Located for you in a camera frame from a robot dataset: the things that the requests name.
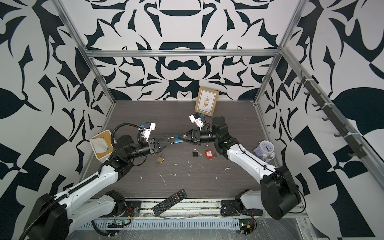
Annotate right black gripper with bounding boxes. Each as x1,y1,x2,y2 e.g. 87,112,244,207
181,129,222,146

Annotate blue padlock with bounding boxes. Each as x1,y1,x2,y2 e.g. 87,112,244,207
168,136,183,144

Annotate brass padlock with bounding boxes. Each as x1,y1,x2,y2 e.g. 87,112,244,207
156,157,164,166

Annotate small black padlock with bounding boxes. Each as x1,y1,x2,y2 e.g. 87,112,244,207
192,149,199,157

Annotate red padlock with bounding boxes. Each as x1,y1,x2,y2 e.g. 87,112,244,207
205,145,214,160

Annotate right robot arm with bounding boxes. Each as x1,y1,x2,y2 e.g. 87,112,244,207
175,117,302,220

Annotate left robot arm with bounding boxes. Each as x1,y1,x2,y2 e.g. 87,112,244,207
19,123,172,240

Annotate white tissue box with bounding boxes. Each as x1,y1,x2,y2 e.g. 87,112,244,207
90,130,114,163

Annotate black remote control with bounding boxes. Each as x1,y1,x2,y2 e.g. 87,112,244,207
152,189,187,217

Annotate left green circuit board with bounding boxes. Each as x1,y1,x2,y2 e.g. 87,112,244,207
108,218,132,228

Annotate green circuit board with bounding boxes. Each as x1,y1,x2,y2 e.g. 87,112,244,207
108,218,132,228
240,221,257,236

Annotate right green circuit board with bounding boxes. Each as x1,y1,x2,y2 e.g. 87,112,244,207
240,221,257,236

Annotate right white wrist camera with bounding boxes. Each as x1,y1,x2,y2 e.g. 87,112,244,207
189,113,205,131

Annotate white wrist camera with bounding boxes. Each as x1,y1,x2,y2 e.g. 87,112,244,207
189,113,205,131
139,122,156,142

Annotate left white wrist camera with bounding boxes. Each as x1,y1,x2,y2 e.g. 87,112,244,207
139,122,156,142

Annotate wooden picture frame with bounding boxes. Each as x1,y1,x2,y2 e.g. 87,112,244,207
195,87,220,117

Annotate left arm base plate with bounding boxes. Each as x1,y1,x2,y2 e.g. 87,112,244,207
122,201,142,218

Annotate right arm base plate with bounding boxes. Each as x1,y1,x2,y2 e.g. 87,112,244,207
220,200,264,217

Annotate white cable duct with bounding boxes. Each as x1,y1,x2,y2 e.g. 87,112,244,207
95,219,241,231

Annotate wall coat hook rail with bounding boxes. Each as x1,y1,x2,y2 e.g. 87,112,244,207
298,77,368,159

